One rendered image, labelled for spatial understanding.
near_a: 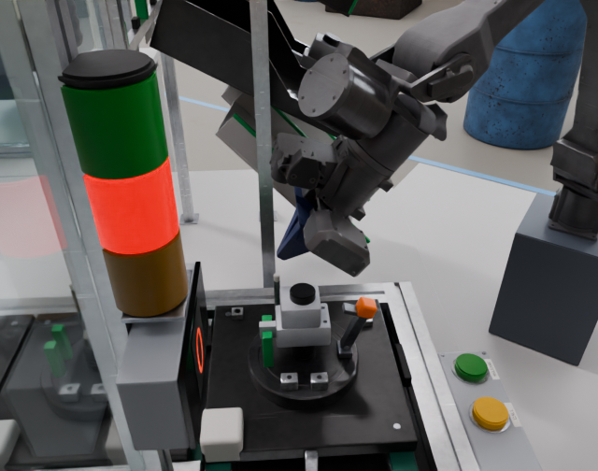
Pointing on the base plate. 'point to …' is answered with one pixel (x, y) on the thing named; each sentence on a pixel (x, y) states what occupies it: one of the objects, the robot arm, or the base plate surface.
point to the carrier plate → (322, 442)
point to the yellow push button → (490, 413)
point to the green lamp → (118, 128)
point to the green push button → (471, 367)
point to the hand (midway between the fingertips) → (299, 235)
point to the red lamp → (135, 210)
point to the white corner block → (221, 434)
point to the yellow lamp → (149, 278)
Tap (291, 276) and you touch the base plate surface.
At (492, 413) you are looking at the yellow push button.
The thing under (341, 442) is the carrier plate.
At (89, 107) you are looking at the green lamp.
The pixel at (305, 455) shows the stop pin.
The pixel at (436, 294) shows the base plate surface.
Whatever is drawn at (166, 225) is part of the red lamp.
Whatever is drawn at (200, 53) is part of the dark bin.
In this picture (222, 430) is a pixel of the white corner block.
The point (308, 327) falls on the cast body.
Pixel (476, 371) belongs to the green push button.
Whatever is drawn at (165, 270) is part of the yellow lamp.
